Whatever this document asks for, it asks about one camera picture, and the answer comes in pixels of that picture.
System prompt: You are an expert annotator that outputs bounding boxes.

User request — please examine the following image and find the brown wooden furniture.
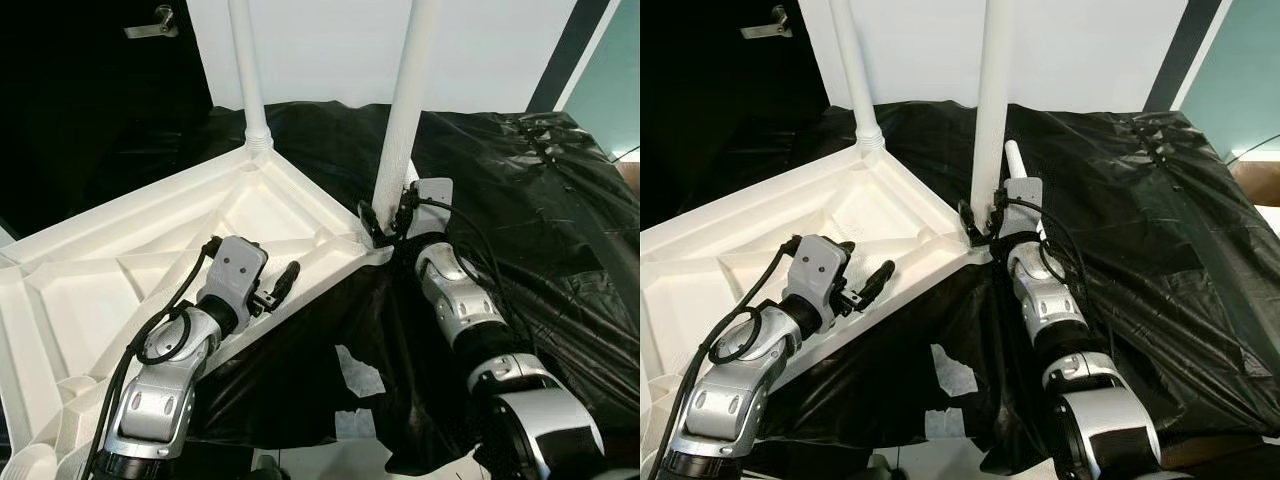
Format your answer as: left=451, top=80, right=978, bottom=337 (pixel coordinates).
left=1232, top=155, right=1280, bottom=206

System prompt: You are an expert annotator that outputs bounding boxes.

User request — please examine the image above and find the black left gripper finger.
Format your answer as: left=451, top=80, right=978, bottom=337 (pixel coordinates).
left=268, top=261, right=304, bottom=303
left=860, top=260, right=900, bottom=303

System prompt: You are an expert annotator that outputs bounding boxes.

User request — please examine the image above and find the torn white tape patch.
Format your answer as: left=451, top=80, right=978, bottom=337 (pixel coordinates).
left=930, top=343, right=979, bottom=399
left=333, top=345, right=386, bottom=401

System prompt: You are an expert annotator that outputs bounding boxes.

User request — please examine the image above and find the black plastic cover sheet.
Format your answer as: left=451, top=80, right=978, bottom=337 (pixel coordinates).
left=640, top=100, right=1280, bottom=479
left=0, top=100, right=641, bottom=479

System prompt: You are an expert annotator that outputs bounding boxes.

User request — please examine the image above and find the black vertical frame post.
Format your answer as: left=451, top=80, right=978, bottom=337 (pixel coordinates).
left=527, top=0, right=613, bottom=113
left=1143, top=0, right=1233, bottom=111

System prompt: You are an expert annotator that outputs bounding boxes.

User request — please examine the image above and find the silver door handle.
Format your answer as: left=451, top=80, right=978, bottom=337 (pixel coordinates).
left=738, top=5, right=796, bottom=39
left=123, top=5, right=179, bottom=39

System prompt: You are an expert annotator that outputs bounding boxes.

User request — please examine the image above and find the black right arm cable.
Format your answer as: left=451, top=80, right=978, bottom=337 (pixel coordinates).
left=1005, top=195, right=1101, bottom=351
left=410, top=195, right=521, bottom=351

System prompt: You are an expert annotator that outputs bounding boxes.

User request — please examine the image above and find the teal glass partition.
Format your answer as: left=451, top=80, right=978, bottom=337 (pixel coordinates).
left=560, top=0, right=641, bottom=161
left=1180, top=0, right=1280, bottom=161

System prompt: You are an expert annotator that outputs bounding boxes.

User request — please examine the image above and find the small white tape strip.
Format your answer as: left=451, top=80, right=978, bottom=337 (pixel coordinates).
left=925, top=408, right=971, bottom=441
left=335, top=408, right=379, bottom=441

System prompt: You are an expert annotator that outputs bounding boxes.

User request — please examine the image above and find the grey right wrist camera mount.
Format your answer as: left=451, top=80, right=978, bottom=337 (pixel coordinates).
left=998, top=178, right=1044, bottom=241
left=405, top=178, right=454, bottom=241

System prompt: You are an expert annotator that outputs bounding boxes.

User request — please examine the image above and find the black door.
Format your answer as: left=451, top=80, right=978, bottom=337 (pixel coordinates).
left=0, top=0, right=216, bottom=241
left=640, top=0, right=831, bottom=241

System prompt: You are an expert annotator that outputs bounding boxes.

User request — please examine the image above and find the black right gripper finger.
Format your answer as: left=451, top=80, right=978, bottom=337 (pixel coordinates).
left=957, top=200, right=987, bottom=248
left=356, top=200, right=387, bottom=248

